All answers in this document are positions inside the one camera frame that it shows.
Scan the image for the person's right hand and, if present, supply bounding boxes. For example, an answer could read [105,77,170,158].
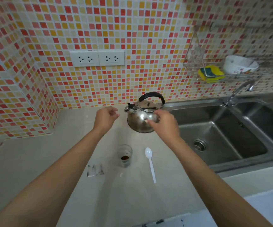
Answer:
[145,110,181,146]

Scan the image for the person's right forearm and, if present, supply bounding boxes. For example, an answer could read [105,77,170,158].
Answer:
[167,137,273,227]

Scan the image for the stainless steel double sink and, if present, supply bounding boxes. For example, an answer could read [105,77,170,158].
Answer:
[165,92,273,173]

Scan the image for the yellow dish sponge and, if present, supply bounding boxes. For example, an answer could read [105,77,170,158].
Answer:
[197,65,225,83]

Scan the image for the white ceramic bowl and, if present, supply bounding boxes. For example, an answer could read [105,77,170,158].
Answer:
[223,55,259,75]

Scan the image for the person's left forearm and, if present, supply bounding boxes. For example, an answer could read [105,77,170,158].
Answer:
[0,128,108,227]

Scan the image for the metal wire wall rack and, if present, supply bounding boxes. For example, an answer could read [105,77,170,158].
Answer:
[183,22,273,82]

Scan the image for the person's left hand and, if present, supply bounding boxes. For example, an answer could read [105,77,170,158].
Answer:
[93,106,120,135]

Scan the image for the chrome sink faucet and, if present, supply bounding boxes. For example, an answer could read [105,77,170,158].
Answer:
[223,79,256,107]

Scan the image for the white plastic spoon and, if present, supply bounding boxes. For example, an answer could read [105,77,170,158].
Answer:
[145,147,157,184]

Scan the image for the metal sink drain strainer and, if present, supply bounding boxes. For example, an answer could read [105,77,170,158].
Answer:
[194,139,206,151]

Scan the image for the steel kettle with black handle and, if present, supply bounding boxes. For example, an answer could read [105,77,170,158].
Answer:
[124,92,166,134]

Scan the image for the clear plastic cup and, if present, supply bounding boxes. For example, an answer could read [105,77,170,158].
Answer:
[117,145,133,168]

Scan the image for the white wall power outlet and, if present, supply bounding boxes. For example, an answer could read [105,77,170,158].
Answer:
[70,50,100,67]
[98,50,125,66]

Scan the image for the torn silver sachet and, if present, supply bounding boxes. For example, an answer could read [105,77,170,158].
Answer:
[87,164,104,177]

